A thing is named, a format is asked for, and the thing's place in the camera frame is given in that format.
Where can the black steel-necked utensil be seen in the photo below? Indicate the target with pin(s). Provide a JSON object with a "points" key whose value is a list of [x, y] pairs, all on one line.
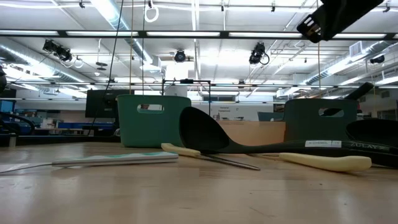
{"points": [[360, 91]]}

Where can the black serving spoon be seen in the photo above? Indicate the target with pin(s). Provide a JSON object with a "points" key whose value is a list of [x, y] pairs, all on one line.
{"points": [[373, 130]]}

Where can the black ladle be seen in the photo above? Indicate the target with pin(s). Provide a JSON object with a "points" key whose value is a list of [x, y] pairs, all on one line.
{"points": [[202, 130]]}

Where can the blue plastic bin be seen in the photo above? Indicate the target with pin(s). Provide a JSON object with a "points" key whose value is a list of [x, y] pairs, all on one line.
{"points": [[311, 130]]}

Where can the orange plastic tray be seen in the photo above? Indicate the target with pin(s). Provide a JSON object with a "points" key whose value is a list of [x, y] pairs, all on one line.
{"points": [[255, 132]]}

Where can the teal plastic bin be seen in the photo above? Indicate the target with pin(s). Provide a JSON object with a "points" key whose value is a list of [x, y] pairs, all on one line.
{"points": [[149, 130]]}

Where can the black computer monitor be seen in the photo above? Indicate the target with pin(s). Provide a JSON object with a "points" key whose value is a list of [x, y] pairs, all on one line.
{"points": [[99, 104]]}

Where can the black curved tube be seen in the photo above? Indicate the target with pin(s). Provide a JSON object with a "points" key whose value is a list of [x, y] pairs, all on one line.
{"points": [[18, 116]]}

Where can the silver ventilation duct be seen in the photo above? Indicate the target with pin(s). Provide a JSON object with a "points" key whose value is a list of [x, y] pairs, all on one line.
{"points": [[37, 65], [342, 67]]}

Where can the black camera unit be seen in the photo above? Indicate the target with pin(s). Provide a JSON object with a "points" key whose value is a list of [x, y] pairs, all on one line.
{"points": [[180, 56], [59, 51], [256, 53]]}

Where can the black overhead frame bar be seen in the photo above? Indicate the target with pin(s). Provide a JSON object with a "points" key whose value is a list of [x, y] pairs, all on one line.
{"points": [[224, 34]]}

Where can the black frame rail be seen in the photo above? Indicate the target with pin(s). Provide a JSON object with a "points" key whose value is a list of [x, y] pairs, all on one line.
{"points": [[62, 141]]}

